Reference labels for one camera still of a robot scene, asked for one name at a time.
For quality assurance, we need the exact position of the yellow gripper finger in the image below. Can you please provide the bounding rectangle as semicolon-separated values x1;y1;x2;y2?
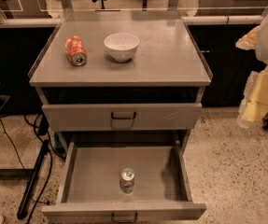
236;65;268;129
235;26;260;50

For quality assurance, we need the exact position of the silver redbull can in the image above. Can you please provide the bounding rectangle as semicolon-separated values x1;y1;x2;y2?
120;168;135;194

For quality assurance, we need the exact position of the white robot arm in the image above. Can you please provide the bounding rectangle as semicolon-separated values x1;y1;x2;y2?
235;13;268;128

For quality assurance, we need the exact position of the grey drawer cabinet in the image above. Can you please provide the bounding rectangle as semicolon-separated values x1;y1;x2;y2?
27;9;214;224

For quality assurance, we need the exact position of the orange soda can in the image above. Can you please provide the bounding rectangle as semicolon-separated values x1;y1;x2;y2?
64;35;87;66

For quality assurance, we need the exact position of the closed top drawer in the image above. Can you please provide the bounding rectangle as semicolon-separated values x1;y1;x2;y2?
42;103;202;132

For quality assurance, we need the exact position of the open middle drawer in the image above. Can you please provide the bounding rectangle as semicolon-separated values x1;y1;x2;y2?
42;143;206;224

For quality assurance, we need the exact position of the black caster wheel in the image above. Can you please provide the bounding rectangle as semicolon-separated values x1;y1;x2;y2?
262;119;268;130

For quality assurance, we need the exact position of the white bowl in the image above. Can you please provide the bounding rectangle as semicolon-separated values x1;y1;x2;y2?
104;33;139;63

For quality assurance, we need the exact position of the black floor bar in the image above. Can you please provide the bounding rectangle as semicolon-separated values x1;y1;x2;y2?
17;140;49;219

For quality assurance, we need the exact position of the black top drawer handle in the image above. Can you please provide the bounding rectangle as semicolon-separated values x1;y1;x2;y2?
111;112;136;120

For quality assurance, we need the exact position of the black drawer handle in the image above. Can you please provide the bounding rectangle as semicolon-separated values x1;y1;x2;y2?
110;212;138;224
111;112;136;120

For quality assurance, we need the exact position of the black middle drawer handle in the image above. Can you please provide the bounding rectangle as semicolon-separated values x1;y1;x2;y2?
110;212;138;224

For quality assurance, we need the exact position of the black cable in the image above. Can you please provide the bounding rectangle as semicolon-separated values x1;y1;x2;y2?
0;112;66;224

